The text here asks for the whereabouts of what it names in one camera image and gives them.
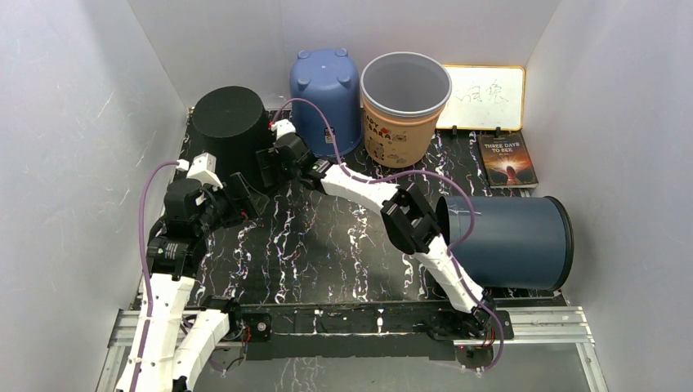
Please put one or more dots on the Three Days To See book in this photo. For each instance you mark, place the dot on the Three Days To See book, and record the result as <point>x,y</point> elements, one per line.
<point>507,161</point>

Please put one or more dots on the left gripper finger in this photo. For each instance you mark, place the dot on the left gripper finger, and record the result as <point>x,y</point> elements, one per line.
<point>242,190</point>
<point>247,208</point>

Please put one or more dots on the small whiteboard yellow frame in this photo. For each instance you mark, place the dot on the small whiteboard yellow frame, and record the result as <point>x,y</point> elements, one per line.
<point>484,98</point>

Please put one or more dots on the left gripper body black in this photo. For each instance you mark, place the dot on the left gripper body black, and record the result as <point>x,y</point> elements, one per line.
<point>220,211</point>

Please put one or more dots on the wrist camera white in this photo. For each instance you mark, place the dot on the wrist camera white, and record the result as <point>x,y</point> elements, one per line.
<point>282,128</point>
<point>201,168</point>

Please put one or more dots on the black ribbed plastic bucket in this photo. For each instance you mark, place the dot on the black ribbed plastic bucket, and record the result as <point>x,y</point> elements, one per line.
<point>234,125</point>

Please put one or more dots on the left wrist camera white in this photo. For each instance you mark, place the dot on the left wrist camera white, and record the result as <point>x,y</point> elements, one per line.
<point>201,168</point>

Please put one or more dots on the large dark blue bucket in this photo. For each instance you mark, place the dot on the large dark blue bucket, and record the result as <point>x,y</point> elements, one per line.
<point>513,242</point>

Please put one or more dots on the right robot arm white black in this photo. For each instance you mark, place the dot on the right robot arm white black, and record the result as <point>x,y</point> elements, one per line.
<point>409,219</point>

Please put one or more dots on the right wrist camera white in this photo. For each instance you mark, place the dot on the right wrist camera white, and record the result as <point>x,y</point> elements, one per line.
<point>282,128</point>

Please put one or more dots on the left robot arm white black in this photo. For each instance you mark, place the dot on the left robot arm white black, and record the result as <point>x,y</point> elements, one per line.
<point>161,360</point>

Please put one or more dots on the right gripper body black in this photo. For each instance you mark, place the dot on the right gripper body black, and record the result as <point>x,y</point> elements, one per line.
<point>286,172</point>

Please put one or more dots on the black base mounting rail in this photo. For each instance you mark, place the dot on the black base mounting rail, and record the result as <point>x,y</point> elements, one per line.
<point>432,329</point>

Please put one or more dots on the light blue plastic bucket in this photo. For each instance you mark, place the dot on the light blue plastic bucket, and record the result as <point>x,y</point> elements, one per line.
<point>326,88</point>

